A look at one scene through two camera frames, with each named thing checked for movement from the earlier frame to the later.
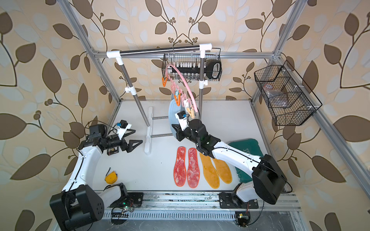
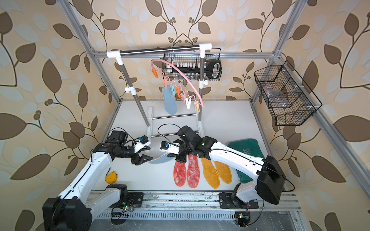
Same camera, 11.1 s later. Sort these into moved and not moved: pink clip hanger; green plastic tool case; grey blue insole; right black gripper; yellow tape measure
Moved: pink clip hanger; grey blue insole; right black gripper
Not moved: yellow tape measure; green plastic tool case
